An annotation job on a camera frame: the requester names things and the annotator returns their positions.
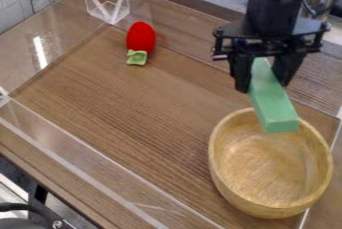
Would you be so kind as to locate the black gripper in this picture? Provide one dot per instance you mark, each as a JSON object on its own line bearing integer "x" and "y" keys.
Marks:
{"x": 237, "y": 37}

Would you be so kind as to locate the green stick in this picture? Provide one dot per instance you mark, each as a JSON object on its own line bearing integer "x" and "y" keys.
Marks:
{"x": 270, "y": 101}

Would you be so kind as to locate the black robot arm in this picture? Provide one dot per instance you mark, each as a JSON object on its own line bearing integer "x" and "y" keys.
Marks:
{"x": 273, "y": 31}

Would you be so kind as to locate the brown wooden bowl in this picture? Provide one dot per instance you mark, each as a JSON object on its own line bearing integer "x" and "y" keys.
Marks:
{"x": 270, "y": 174}

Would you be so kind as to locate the red plush strawberry toy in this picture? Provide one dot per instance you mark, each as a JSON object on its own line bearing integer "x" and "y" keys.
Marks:
{"x": 140, "y": 43}

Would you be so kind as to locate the clear acrylic corner bracket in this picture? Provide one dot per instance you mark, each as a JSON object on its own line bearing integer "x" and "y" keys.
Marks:
{"x": 108, "y": 11}

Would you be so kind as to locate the clear acrylic tray wall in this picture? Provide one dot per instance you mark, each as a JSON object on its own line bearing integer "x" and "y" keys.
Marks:
{"x": 110, "y": 194}

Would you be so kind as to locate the black table leg frame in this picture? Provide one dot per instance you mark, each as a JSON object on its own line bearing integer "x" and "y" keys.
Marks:
{"x": 28, "y": 213}

